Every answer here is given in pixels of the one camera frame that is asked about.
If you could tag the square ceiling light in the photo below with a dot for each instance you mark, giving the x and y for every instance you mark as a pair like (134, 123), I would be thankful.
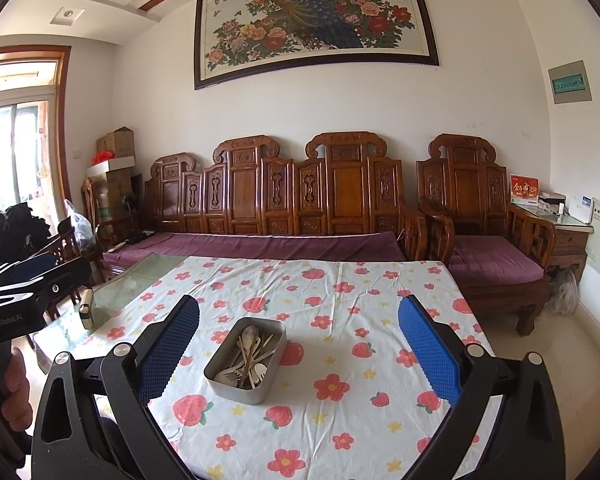
(67, 16)

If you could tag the black standing fan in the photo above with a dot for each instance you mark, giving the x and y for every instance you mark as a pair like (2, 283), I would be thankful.
(130, 205)

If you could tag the red greeting card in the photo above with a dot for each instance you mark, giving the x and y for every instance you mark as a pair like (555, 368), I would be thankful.
(524, 190)

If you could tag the pile of dark bags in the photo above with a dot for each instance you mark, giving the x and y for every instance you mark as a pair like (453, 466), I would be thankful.
(12, 230)

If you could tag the purple armchair cushion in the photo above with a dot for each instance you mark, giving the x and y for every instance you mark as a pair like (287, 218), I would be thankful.
(495, 260)

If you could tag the grey plastic bag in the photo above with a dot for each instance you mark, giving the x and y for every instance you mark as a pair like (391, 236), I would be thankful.
(562, 292)

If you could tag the metal fork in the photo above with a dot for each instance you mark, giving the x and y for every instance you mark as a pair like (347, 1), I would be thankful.
(236, 380)

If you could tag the carved wooden sofa bench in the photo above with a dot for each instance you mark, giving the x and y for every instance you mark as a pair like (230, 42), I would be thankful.
(345, 185)

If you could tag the white router box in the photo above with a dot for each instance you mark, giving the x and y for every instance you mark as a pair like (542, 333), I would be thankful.
(579, 209)

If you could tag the floral strawberry tablecloth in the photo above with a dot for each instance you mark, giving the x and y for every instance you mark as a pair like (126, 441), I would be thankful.
(330, 410)

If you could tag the clear plastic bag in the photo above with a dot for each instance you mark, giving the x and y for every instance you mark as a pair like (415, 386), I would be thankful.
(82, 227)

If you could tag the person's left hand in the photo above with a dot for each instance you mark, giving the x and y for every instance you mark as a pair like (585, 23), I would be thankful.
(20, 390)

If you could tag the carved wooden armchair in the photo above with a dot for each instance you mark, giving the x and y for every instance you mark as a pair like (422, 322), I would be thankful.
(467, 185)

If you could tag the tall cardboard box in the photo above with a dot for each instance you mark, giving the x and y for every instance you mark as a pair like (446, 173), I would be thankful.
(114, 200)

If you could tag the dark brown chopstick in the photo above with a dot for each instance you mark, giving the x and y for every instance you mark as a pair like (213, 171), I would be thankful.
(265, 355)

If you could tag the large metal ladle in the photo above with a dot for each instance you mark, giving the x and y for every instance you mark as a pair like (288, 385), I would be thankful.
(221, 374)

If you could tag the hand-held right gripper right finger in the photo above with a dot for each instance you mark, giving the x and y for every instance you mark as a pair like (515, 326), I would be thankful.
(425, 345)

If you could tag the black remote control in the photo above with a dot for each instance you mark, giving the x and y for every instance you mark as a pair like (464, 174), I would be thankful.
(140, 236)

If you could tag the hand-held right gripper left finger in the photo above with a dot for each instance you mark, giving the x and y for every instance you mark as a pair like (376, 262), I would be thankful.
(172, 345)

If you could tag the purple sofa cushion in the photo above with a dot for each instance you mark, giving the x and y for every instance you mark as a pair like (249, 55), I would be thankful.
(280, 247)

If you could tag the small metal spoon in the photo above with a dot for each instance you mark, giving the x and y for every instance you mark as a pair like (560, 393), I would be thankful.
(250, 334)

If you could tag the brown cardboard box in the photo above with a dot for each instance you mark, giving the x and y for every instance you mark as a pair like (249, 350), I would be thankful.
(116, 142)

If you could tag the framed peacock painting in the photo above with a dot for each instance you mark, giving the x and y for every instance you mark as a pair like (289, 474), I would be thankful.
(310, 25)

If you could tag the white box with red items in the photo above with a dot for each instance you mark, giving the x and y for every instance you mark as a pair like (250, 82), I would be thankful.
(110, 167)

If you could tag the wall electrical panel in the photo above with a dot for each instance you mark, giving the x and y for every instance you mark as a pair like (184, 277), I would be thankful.
(570, 82)

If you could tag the light wooden chopstick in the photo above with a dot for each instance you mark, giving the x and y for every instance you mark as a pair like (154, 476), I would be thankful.
(260, 357)

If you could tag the wooden balcony door frame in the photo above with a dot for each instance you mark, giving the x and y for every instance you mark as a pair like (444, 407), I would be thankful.
(62, 130)

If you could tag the wooden dining chair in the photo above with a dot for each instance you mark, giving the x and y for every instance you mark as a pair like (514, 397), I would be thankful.
(65, 250)
(90, 205)

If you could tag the wooden side table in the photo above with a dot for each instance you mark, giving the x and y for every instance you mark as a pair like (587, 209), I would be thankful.
(570, 245)

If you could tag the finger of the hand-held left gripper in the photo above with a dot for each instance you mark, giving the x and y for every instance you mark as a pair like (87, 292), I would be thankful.
(27, 266)
(67, 277)

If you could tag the rectangular metal tin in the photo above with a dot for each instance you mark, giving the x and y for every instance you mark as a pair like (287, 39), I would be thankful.
(240, 392)

